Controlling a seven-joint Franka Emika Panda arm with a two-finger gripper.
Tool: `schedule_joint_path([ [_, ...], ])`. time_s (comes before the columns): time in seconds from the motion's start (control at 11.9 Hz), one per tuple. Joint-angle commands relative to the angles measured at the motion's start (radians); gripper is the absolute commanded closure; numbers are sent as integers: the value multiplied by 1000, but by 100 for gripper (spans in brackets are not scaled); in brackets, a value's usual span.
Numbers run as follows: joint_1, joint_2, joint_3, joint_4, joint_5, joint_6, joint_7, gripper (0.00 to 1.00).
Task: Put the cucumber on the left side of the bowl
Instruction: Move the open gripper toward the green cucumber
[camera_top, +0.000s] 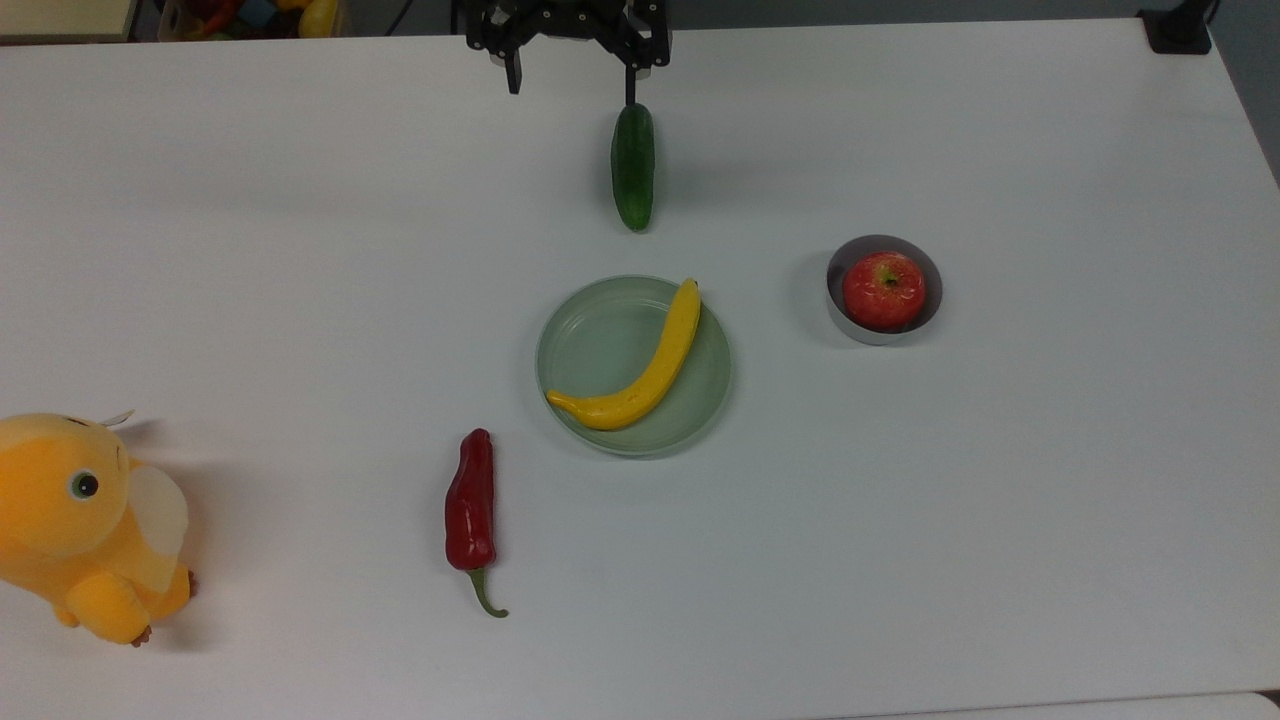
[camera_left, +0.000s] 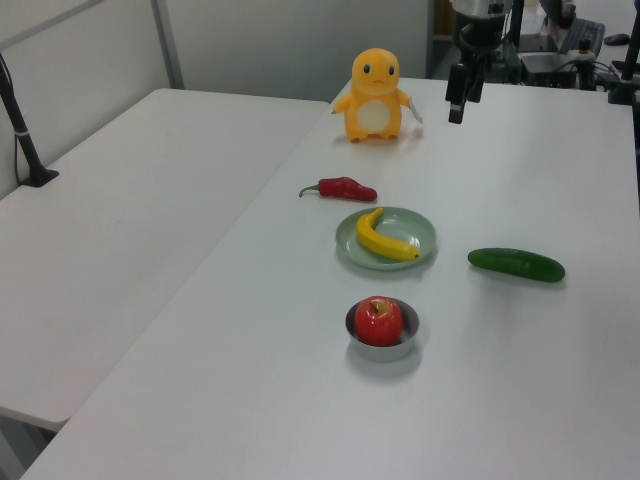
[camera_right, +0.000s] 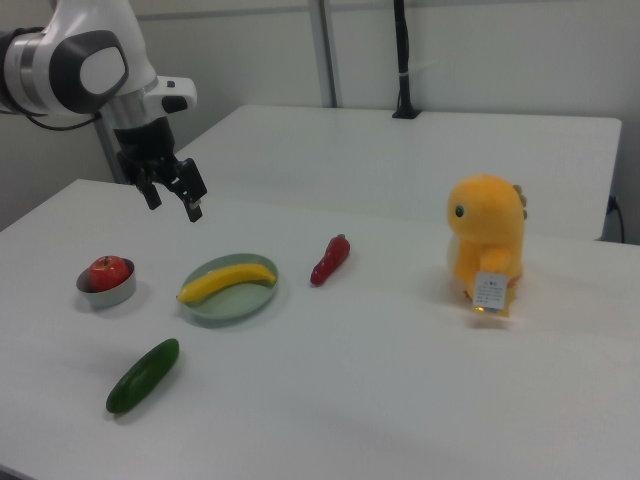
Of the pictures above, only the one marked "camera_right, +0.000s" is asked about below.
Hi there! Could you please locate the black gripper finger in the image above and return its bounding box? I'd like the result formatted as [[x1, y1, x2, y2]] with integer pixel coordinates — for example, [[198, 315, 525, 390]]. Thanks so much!
[[132, 168, 163, 211], [162, 158, 209, 224]]

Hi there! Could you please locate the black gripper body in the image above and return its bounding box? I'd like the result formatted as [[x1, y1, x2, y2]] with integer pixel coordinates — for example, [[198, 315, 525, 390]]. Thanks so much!
[[113, 115, 179, 185]]

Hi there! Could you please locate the small metal bowl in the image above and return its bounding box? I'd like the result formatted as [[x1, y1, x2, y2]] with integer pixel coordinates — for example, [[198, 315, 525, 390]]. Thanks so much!
[[75, 258, 138, 309]]

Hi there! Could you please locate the green cucumber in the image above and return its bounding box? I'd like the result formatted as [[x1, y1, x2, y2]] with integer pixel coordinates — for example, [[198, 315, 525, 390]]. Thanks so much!
[[105, 337, 181, 415]]

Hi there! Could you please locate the red apple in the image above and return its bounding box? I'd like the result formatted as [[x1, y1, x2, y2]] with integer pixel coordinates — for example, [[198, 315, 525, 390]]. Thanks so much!
[[88, 255, 132, 293]]

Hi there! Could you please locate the yellow banana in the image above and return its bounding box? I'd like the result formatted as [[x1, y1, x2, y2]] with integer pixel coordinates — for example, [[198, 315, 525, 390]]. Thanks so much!
[[175, 263, 279, 305]]

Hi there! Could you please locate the pale green plate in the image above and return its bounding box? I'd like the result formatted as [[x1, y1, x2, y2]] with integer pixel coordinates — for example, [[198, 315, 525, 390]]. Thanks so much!
[[178, 253, 280, 322]]

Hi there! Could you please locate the red chili pepper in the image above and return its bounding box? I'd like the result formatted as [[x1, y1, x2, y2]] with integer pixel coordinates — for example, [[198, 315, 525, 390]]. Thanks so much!
[[309, 233, 352, 288]]

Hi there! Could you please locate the black pole with clamp base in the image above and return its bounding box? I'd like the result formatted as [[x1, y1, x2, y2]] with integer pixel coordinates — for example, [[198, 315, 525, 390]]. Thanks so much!
[[391, 0, 422, 121]]

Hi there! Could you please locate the orange dinosaur plush toy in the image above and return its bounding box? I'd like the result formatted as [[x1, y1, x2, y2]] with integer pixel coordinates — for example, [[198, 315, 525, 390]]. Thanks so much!
[[445, 172, 530, 306]]

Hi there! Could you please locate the white paper plush tag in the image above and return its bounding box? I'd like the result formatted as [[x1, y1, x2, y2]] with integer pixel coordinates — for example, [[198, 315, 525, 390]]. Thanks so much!
[[471, 270, 510, 313]]

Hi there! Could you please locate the aluminium frame post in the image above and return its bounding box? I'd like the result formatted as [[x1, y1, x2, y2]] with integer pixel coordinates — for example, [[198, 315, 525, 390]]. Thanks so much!
[[94, 112, 125, 185]]

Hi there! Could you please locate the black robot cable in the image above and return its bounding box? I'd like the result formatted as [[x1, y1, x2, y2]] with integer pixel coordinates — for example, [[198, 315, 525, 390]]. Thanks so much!
[[20, 110, 104, 133]]

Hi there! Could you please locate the black wall cable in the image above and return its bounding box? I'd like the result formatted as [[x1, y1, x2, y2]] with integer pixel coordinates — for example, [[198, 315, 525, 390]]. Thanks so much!
[[606, 193, 627, 242]]

